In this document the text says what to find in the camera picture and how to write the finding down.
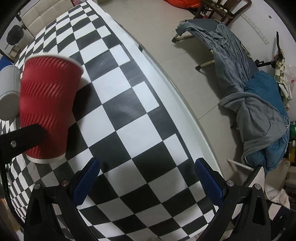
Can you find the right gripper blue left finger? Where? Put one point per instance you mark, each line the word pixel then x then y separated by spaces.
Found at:
pixel 72 193

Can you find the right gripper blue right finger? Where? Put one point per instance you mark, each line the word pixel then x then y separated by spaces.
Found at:
pixel 221 195

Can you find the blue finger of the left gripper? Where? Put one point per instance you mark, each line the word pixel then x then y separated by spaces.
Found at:
pixel 19 141

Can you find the red ribbed paper cup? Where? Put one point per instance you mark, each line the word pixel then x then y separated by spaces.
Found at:
pixel 48 87

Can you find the grey cylindrical bottle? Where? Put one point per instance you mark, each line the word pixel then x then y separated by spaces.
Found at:
pixel 10 92

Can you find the grey blanket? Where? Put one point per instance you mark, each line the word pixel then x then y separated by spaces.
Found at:
pixel 234 98

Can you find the checkered black white tablecloth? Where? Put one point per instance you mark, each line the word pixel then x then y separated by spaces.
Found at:
pixel 124 115

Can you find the black round stool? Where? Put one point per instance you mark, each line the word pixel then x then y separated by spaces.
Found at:
pixel 14 35

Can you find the teal blue blanket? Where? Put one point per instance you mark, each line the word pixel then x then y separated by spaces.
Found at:
pixel 274 122

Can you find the beige padded chair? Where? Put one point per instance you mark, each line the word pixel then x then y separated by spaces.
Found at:
pixel 43 13

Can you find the folding cot bed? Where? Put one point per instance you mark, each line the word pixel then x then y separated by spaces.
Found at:
pixel 228 51

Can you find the dark wooden chair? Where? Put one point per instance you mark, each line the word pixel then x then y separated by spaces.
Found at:
pixel 224 10

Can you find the orange red cloth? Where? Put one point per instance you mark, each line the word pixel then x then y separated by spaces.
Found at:
pixel 184 4

